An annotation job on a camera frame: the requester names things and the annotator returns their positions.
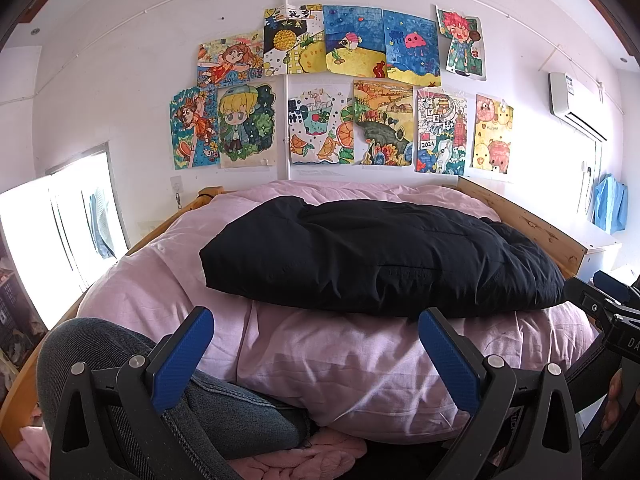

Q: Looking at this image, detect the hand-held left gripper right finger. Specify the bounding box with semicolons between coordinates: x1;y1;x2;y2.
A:
417;307;583;480

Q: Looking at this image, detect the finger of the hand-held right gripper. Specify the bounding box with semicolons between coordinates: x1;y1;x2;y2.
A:
562;276;626;333
593;270;640;307

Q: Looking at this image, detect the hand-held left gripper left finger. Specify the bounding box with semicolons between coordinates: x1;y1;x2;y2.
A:
49;306;236;480

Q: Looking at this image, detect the dark navy puffer jacket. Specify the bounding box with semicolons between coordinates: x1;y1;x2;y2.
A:
199;196;567;319

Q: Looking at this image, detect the person's right hand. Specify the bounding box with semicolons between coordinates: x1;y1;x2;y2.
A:
602;367;626;431

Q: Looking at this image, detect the white cabinet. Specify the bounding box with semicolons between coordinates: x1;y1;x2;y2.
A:
580;219;624;285

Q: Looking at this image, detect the person's leg in jeans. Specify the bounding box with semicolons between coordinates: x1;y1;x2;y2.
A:
36;317;321;462

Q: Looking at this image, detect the blue hanging cloth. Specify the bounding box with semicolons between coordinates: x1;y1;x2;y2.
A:
593;173;630;234

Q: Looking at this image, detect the pink duvet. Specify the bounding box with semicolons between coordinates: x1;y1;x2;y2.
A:
77;179;601;446

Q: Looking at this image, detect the grey hanging cloth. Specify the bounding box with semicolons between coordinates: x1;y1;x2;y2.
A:
86;187;119;261

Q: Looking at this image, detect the pink fleece cloth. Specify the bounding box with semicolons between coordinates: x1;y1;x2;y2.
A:
12;425;363;480

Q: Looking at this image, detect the window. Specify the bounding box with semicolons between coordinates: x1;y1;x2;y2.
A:
0;142;129;332

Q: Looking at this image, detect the dark plastic crate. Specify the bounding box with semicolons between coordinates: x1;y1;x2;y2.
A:
0;280;32;361

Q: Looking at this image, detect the white air conditioner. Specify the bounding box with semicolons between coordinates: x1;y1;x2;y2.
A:
548;72;612;143

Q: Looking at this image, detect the pink animals drawing poster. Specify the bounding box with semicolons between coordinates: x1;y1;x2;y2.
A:
471;93;515;174

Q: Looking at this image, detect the dragon and tower drawing poster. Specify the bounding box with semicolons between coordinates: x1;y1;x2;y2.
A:
414;88;469;176

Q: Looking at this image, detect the orange dress girl drawing poster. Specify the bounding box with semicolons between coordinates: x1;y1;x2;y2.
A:
169;87;222;169

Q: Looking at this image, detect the blond child drawing poster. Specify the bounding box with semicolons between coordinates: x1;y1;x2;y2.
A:
216;83;277;169

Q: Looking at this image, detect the landscape dinosaur drawing poster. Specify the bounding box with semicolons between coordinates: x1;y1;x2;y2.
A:
352;79;417;167

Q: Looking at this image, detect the ship and oranges drawing poster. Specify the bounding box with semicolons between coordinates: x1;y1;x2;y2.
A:
288;85;357;166

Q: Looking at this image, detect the red haired child drawing poster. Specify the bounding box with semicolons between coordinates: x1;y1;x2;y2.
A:
435;6;488;82

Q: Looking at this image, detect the orange haired girl drawing poster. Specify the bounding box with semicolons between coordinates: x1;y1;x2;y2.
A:
196;32;265;89

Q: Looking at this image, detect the jellyfish drawing poster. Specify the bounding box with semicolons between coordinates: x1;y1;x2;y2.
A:
382;9;443;88

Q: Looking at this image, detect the pineapple drawing poster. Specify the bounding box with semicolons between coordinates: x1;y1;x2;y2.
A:
263;4;327;77

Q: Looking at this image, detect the fish drawing poster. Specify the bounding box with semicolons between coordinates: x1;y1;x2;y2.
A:
322;5;387;77

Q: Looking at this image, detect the wooden bed frame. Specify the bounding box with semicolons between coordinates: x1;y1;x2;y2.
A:
0;176;589;411

